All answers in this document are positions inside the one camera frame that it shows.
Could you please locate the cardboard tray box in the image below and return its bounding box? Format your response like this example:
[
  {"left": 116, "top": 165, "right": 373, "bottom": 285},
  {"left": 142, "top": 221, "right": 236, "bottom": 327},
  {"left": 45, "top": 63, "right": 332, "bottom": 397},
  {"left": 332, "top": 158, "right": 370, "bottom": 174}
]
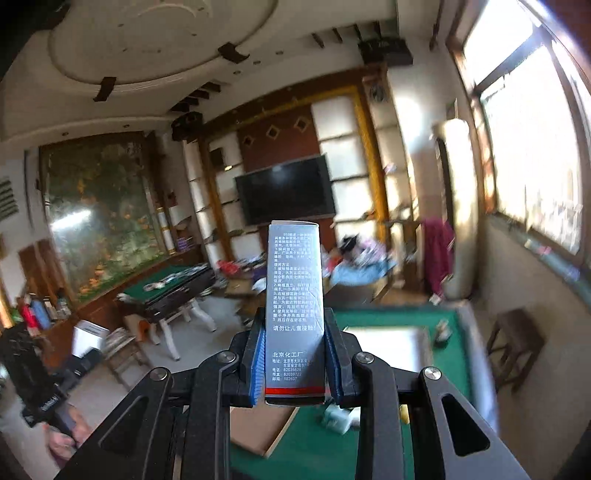
[{"left": 229, "top": 402, "right": 300, "bottom": 458}]

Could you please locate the black television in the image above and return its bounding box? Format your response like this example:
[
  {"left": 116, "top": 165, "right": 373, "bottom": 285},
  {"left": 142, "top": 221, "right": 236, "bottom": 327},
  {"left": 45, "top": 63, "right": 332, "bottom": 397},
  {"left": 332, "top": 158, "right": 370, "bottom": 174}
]
[{"left": 235, "top": 155, "right": 337, "bottom": 226}]

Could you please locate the wooden stool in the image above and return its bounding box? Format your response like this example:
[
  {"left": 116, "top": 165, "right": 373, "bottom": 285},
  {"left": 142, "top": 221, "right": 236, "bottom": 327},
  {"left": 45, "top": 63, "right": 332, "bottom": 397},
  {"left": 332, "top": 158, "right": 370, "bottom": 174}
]
[{"left": 486, "top": 308, "right": 545, "bottom": 393}]

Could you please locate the gold shallow box tray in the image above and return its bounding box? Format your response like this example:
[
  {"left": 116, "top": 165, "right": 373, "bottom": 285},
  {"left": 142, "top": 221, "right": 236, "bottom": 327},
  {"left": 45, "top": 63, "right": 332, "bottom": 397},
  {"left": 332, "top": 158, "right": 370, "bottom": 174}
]
[{"left": 344, "top": 326, "right": 434, "bottom": 372}]

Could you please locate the landscape wall painting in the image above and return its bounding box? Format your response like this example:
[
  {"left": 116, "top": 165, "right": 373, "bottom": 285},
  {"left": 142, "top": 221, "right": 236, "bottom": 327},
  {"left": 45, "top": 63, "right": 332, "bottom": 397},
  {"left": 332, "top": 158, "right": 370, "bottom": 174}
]
[{"left": 39, "top": 132, "right": 166, "bottom": 302}]

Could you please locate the pile of clothes bags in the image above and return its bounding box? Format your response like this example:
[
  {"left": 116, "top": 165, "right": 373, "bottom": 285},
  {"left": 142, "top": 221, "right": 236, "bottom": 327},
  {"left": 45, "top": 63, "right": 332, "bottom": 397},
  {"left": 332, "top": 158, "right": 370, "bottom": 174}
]
[{"left": 321, "top": 235, "right": 398, "bottom": 287}]

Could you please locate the silver red carton box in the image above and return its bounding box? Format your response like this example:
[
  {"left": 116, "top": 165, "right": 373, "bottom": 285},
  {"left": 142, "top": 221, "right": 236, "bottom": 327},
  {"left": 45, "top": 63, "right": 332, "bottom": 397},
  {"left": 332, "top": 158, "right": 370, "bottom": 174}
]
[{"left": 264, "top": 221, "right": 325, "bottom": 406}]

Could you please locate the dark jar with knob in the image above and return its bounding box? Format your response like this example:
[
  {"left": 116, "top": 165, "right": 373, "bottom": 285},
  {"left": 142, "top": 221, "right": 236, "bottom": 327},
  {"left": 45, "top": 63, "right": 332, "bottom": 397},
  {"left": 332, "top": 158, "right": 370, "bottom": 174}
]
[{"left": 434, "top": 320, "right": 453, "bottom": 348}]

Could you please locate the maroon cloth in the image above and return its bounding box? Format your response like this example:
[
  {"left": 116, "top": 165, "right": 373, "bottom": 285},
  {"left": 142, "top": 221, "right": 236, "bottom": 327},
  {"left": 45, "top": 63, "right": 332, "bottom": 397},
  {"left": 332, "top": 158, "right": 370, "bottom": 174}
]
[{"left": 422, "top": 218, "right": 455, "bottom": 297}]

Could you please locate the white floor air conditioner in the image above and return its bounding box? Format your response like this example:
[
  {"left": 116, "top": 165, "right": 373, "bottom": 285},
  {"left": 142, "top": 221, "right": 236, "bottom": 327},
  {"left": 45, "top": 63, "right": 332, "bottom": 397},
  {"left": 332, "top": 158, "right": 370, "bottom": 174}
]
[{"left": 433, "top": 118, "right": 479, "bottom": 300}]

